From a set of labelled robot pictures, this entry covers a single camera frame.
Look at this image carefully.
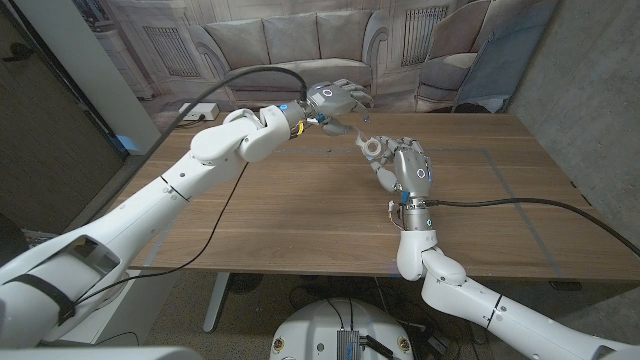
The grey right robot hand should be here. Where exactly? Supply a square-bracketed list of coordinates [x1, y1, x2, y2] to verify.
[357, 134, 434, 199]

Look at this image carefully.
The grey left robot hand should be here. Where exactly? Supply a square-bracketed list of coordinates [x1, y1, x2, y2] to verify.
[305, 78, 374, 137]

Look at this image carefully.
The clear tape roll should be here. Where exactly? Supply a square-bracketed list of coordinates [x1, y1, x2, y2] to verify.
[355, 130, 385, 157]

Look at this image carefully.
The white power strip box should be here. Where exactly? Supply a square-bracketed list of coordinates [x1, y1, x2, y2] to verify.
[178, 102, 220, 122]

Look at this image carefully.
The printed sofa room backdrop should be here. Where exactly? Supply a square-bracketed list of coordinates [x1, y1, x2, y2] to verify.
[74, 0, 561, 136]

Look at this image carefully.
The blue-grey leaning board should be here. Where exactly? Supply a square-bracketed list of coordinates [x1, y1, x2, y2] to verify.
[452, 0, 560, 114]

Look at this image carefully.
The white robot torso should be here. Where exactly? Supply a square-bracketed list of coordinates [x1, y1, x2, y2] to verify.
[269, 298, 415, 360]

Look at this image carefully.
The black round floor object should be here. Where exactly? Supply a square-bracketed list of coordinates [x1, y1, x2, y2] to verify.
[227, 273, 264, 295]

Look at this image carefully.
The white pillar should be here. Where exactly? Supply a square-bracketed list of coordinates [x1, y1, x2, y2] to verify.
[13, 0, 165, 156]

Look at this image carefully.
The dark brown door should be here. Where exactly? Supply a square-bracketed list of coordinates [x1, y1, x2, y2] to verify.
[0, 0, 126, 236]

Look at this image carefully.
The person in dark clothes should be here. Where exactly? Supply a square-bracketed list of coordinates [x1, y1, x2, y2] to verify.
[0, 212, 30, 269]

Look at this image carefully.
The yellow wire with white connector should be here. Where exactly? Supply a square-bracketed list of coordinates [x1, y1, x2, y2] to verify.
[294, 115, 321, 139]
[387, 199, 407, 232]

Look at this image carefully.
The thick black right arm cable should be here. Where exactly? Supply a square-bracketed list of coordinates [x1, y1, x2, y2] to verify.
[424, 197, 640, 257]

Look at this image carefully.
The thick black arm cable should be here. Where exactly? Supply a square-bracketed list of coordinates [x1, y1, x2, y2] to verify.
[424, 197, 640, 257]
[97, 65, 309, 216]

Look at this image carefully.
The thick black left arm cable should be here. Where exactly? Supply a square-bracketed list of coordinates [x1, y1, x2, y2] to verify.
[97, 65, 309, 216]

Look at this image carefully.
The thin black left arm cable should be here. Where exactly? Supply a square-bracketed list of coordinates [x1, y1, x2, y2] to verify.
[72, 160, 250, 307]

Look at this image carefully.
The black door handle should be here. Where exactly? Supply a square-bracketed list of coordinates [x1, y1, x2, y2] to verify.
[2, 42, 36, 64]

